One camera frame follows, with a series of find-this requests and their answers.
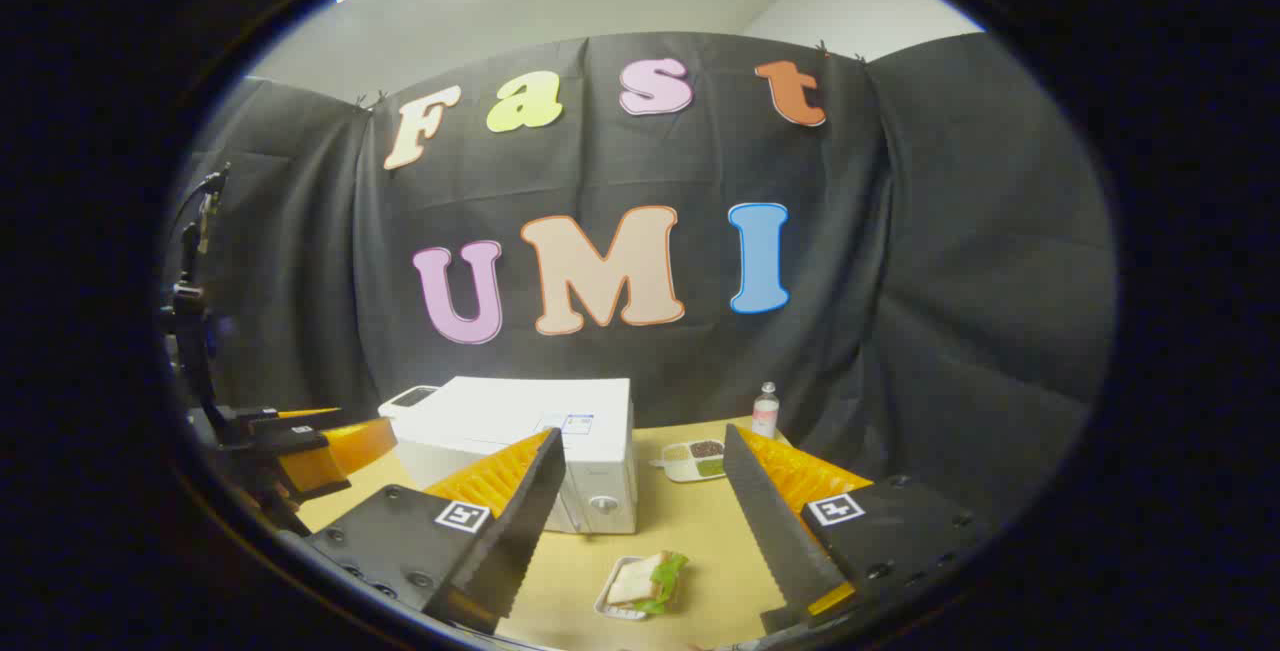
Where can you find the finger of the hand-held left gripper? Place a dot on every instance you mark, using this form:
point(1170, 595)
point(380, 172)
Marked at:
point(295, 418)
point(345, 451)

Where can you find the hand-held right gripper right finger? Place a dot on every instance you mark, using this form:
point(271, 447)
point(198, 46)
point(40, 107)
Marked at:
point(770, 531)

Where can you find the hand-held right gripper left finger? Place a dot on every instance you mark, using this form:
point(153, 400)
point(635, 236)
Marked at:
point(520, 531)

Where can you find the divided plate with beans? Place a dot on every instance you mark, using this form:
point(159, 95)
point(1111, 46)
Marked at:
point(682, 476)

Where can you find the sandwich with lettuce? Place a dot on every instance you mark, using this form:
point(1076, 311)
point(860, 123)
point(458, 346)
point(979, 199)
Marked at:
point(635, 581)

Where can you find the white ribbed plastic tray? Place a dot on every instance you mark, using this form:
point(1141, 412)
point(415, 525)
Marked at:
point(608, 608)

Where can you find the white microwave oven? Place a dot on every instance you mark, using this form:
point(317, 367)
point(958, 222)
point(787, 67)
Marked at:
point(520, 411)

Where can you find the small bottle with pink label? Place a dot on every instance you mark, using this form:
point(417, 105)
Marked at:
point(765, 416)

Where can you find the black backdrop cloth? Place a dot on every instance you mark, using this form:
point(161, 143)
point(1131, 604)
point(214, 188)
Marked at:
point(900, 231)

